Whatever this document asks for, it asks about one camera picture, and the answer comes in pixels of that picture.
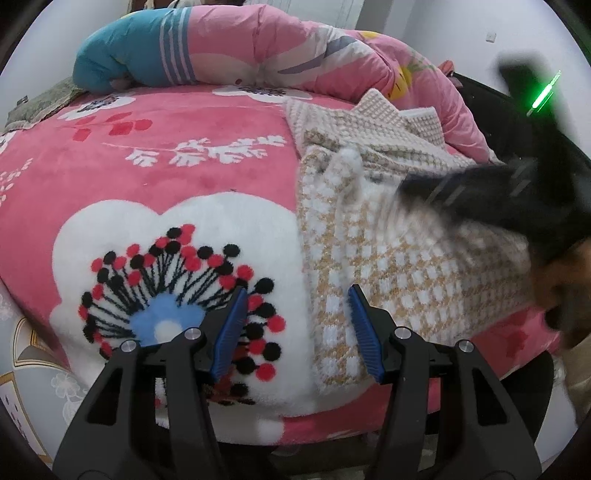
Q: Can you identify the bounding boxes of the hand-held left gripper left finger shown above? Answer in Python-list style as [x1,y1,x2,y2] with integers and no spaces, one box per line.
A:
[53,286,250,480]

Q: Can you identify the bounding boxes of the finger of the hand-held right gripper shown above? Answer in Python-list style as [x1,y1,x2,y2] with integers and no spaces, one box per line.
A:
[399,159,536,232]

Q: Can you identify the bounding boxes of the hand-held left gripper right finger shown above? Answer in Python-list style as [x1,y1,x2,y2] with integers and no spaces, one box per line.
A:
[348,284,543,480]

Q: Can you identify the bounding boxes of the beige houndstooth knit coat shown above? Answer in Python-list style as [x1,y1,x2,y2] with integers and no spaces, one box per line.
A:
[281,89,546,398]

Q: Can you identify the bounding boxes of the person's right hand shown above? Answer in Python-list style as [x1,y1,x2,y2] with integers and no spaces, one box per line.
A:
[531,237,591,352]

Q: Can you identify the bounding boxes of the dark pink cloth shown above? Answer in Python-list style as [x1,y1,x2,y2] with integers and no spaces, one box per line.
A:
[438,60,463,88]

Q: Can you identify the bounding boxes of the pink floral fleece blanket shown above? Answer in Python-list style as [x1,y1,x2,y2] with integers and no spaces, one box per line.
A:
[0,83,561,446]

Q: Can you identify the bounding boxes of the grey patterned bed sheet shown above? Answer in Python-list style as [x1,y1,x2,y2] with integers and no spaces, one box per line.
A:
[0,286,88,462]

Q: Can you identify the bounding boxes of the pink and blue printed quilt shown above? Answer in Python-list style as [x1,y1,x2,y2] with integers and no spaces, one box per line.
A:
[74,4,492,162]

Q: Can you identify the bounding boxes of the green patterned cloth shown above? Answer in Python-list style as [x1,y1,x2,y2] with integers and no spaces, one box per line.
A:
[4,76,88,134]

